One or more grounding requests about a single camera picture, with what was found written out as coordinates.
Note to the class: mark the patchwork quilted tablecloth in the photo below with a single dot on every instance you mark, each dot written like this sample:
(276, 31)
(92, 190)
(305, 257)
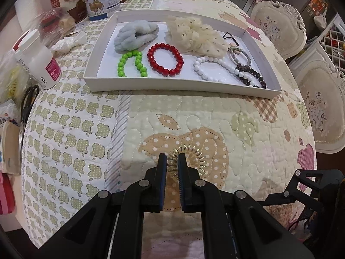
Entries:
(80, 140)

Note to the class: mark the white bottle pink label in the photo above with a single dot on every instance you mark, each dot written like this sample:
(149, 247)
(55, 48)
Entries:
(40, 62)

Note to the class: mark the cardboard box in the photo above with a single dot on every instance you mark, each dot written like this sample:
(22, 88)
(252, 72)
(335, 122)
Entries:
(10, 148)

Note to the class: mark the cream carved floral chair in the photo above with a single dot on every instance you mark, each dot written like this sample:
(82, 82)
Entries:
(277, 29)
(320, 105)

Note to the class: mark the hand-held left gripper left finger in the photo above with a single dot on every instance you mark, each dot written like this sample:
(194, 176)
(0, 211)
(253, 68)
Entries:
(162, 183)

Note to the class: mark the brown white snack bag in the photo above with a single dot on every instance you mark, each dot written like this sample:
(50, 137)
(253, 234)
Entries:
(70, 2)

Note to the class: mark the white shallow tray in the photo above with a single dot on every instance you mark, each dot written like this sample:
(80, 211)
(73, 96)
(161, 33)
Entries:
(172, 85)

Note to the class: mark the white paper roll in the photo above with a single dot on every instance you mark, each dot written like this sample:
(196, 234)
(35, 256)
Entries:
(29, 1)

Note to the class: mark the grey fluffy scrunchie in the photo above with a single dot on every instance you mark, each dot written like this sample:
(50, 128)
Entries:
(134, 36)

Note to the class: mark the cream dotted organza scrunchie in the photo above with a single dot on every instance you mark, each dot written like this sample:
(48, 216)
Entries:
(194, 35)

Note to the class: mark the pink soft item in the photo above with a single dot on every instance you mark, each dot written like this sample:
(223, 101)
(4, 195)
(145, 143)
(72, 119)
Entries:
(6, 194)

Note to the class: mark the white red plastic bottle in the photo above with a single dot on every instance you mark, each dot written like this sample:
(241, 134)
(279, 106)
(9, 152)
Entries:
(20, 43)

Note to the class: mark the clear bag of yellow pieces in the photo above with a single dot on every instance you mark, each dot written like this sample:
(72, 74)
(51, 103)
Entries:
(13, 83)

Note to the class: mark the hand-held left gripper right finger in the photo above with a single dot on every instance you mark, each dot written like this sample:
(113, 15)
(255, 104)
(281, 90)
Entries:
(182, 188)

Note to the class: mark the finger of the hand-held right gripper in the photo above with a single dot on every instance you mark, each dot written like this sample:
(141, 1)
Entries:
(299, 186)

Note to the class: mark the small white plastic bag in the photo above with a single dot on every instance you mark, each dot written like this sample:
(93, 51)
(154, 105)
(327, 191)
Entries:
(320, 22)

